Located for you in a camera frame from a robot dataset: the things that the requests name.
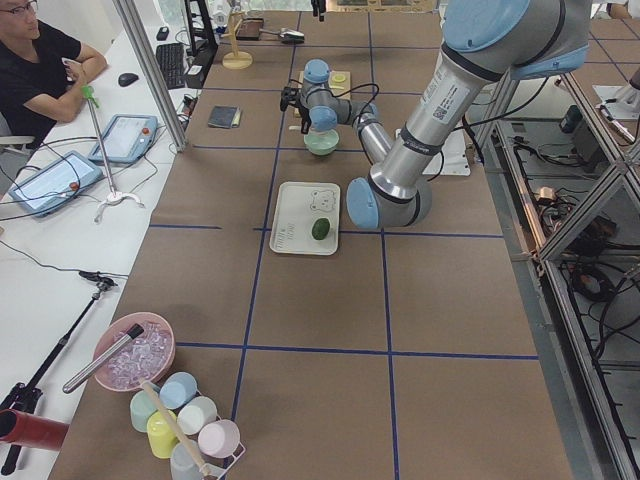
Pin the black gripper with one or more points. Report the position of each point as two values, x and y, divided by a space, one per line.
305 121

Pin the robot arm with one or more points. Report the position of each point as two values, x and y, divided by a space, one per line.
321 111
483 41

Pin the light green bowl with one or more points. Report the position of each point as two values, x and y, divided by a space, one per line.
321 143

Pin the pink bowl with ice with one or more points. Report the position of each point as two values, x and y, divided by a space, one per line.
147 357

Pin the wooden cutting board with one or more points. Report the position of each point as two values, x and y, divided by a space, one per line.
340 89

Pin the yellow sponge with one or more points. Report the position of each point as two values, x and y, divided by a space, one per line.
237 118

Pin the wooden stand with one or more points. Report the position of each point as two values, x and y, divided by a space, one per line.
236 59

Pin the grey folded cloth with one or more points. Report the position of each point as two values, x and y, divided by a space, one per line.
222 116

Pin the white bear tray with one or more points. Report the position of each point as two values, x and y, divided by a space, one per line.
298 206

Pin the black keyboard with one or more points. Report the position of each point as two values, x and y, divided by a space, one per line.
170 59

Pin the green avocado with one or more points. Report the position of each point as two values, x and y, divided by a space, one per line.
320 228

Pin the black mouse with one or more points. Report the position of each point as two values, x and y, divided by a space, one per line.
126 79

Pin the teach pendant far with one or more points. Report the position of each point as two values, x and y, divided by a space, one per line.
127 137

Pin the teach pendant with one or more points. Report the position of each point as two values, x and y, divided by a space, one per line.
53 186
127 137

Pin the white stand with green clip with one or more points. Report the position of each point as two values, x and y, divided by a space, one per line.
114 197

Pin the teach pendant near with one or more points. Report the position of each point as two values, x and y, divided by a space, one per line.
53 186

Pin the person in black shirt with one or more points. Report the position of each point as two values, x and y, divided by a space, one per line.
43 71

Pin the metal tube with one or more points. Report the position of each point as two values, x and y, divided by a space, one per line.
90 369

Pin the blue cup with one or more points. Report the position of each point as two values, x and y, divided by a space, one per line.
179 389

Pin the white cup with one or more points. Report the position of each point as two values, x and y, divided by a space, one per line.
200 411

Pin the green cup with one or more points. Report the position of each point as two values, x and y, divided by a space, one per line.
141 408

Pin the pink cup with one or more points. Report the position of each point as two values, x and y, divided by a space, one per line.
219 439

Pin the yellow cup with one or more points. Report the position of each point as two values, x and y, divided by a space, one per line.
162 440

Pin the wooden stick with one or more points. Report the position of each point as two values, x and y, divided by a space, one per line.
205 469

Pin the grey cup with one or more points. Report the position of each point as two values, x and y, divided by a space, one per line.
182 466

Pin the red cylinder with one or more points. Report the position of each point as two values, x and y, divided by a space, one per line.
29 430

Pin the aluminium frame post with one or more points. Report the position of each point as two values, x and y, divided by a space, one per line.
143 50

